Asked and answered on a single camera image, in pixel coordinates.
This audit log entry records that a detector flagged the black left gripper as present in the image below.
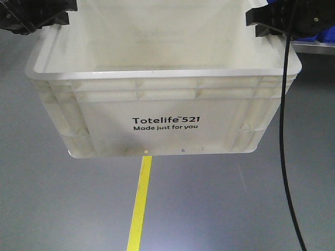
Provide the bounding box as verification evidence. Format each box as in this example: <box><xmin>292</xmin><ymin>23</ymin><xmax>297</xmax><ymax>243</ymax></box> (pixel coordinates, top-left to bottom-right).
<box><xmin>1</xmin><ymin>0</ymin><xmax>78</xmax><ymax>35</ymax></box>

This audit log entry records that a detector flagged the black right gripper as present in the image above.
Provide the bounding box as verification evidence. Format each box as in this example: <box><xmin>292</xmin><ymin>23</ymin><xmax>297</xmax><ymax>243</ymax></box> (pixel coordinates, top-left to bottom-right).
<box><xmin>245</xmin><ymin>1</ymin><xmax>334</xmax><ymax>39</ymax></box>

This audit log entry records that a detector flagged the white plastic tote box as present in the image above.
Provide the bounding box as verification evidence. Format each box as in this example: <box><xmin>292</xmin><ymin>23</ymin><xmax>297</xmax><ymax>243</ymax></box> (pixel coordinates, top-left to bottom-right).
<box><xmin>25</xmin><ymin>0</ymin><xmax>303</xmax><ymax>159</ymax></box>

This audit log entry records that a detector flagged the metal shelf edge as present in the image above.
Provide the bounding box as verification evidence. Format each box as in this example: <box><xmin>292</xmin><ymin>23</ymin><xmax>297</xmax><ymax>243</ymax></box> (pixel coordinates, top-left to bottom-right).
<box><xmin>291</xmin><ymin>41</ymin><xmax>335</xmax><ymax>55</ymax></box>

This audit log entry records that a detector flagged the blue bin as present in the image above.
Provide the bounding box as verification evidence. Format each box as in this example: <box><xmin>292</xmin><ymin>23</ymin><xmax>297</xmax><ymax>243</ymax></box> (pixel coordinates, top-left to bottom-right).
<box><xmin>316</xmin><ymin>29</ymin><xmax>334</xmax><ymax>43</ymax></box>

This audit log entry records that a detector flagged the yellow floor tape line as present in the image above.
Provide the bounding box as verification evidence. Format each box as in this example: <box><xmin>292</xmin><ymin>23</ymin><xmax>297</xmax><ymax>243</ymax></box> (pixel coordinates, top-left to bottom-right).
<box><xmin>127</xmin><ymin>156</ymin><xmax>152</xmax><ymax>251</ymax></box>

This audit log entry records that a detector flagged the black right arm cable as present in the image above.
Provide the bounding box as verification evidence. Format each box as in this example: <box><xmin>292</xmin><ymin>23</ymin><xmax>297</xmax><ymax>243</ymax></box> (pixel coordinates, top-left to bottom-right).
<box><xmin>279</xmin><ymin>0</ymin><xmax>307</xmax><ymax>251</ymax></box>

